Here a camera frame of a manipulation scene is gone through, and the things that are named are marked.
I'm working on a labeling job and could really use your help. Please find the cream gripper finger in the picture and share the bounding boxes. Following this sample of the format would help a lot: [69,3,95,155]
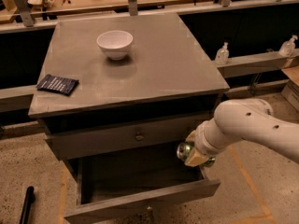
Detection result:
[184,147,209,167]
[185,130,195,143]

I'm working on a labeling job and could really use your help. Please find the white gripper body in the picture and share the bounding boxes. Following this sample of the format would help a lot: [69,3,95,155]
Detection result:
[194,121,223,157]

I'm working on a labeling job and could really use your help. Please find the crushed green can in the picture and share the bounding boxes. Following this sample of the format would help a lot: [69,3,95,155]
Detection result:
[177,142,216,167]

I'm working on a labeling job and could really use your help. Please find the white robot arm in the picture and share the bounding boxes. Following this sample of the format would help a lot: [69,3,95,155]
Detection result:
[177,98,299,167]

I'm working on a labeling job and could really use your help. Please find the grey wooden drawer cabinet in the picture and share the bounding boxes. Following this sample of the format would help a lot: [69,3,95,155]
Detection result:
[28,12,231,224]

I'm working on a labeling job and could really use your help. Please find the open grey middle drawer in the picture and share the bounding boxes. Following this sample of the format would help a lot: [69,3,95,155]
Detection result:
[64,142,221,224]

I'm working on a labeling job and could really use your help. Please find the grey top drawer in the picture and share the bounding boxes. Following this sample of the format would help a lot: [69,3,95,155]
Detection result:
[46,110,211,160]

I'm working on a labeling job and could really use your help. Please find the clear sanitizer pump bottle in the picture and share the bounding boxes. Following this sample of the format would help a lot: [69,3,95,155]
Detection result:
[215,42,229,65]

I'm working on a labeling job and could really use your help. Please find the cardboard box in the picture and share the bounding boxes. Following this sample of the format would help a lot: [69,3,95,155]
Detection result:
[281,65,299,111]

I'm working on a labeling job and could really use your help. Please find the white ceramic bowl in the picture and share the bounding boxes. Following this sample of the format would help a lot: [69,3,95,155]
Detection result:
[96,30,134,61]

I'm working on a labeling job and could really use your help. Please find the dark blue snack packet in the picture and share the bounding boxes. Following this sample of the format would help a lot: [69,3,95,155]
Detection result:
[36,74,78,96]

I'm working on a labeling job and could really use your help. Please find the black cylindrical bar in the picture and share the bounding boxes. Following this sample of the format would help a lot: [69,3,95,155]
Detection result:
[19,186,35,224]

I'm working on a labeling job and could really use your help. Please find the grey metal railing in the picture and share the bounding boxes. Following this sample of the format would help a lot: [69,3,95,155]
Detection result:
[0,0,299,113]

